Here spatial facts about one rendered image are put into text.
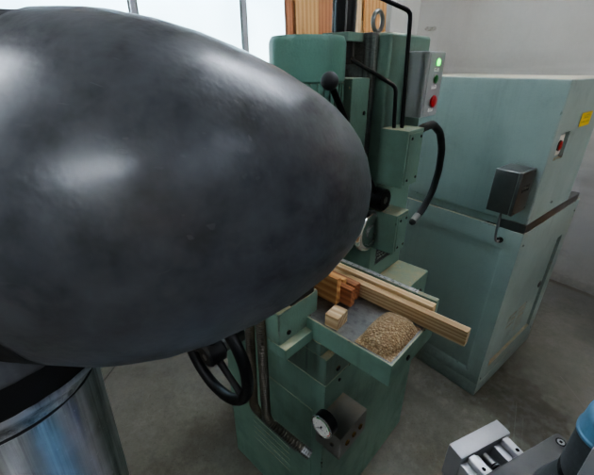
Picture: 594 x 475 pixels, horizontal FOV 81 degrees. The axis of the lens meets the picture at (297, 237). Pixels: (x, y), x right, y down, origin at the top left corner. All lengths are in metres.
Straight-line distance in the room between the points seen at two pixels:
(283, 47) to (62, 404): 0.75
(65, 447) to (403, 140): 0.89
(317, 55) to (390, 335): 0.61
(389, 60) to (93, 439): 0.93
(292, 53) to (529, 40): 2.40
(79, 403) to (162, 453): 1.59
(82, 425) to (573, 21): 2.99
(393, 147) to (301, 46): 0.35
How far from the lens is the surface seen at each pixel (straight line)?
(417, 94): 1.05
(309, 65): 0.82
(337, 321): 0.82
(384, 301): 0.91
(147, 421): 1.91
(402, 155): 0.97
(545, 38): 3.04
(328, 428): 0.94
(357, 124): 0.97
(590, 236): 3.07
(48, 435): 0.21
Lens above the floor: 1.45
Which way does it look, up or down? 26 degrees down
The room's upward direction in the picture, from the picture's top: straight up
